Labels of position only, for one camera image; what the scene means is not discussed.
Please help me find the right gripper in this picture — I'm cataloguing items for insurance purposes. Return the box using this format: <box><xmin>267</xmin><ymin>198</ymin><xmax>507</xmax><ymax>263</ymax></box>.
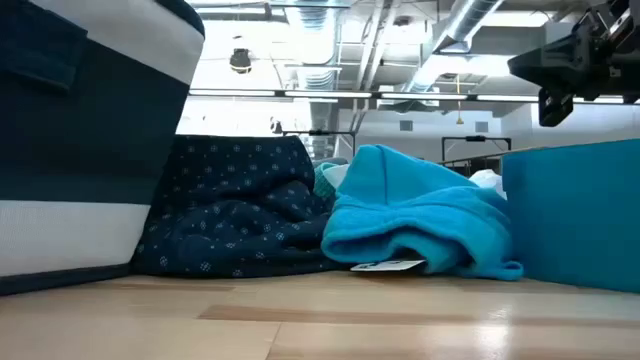
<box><xmin>507</xmin><ymin>0</ymin><xmax>640</xmax><ymax>128</ymax></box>

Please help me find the light blue shirt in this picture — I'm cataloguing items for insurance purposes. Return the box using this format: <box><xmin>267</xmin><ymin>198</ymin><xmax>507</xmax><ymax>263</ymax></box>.
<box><xmin>468</xmin><ymin>168</ymin><xmax>507</xmax><ymax>200</ymax></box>

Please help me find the bright blue fleece cloth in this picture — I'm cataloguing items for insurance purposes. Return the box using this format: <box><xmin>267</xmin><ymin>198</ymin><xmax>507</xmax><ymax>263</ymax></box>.
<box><xmin>320</xmin><ymin>143</ymin><xmax>525</xmax><ymax>282</ymax></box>

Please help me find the white printed label tag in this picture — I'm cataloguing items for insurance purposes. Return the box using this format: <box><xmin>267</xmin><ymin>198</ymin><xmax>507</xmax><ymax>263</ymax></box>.
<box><xmin>349</xmin><ymin>258</ymin><xmax>427</xmax><ymax>274</ymax></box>

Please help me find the teal cloth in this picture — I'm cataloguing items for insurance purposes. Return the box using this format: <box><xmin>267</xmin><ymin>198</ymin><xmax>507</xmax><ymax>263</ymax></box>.
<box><xmin>313</xmin><ymin>160</ymin><xmax>341</xmax><ymax>202</ymax></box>

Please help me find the navy dotted cloth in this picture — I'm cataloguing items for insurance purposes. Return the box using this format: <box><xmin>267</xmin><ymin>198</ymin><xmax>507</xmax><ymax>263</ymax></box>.
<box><xmin>130</xmin><ymin>133</ymin><xmax>351</xmax><ymax>279</ymax></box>

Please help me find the teal plastic bin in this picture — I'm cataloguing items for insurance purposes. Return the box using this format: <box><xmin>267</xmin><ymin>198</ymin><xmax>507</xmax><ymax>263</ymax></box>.
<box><xmin>501</xmin><ymin>138</ymin><xmax>640</xmax><ymax>294</ymax></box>

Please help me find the black hanging ceiling fixture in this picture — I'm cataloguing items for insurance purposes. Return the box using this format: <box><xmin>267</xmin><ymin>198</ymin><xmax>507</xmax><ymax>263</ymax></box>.
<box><xmin>228</xmin><ymin>47</ymin><xmax>253</xmax><ymax>75</ymax></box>

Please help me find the navy white striped fabric bin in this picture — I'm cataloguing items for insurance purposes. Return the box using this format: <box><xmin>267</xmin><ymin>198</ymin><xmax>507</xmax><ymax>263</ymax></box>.
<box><xmin>0</xmin><ymin>0</ymin><xmax>206</xmax><ymax>296</ymax></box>

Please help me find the yellow hanging cord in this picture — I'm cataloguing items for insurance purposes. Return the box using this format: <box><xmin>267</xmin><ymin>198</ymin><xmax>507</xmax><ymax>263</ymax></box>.
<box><xmin>453</xmin><ymin>73</ymin><xmax>465</xmax><ymax>126</ymax></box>

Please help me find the ribbed silver ventilation duct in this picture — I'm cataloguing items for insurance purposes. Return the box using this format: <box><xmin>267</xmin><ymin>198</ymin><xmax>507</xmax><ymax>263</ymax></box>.
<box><xmin>284</xmin><ymin>0</ymin><xmax>347</xmax><ymax>161</ymax></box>
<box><xmin>403</xmin><ymin>0</ymin><xmax>505</xmax><ymax>94</ymax></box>

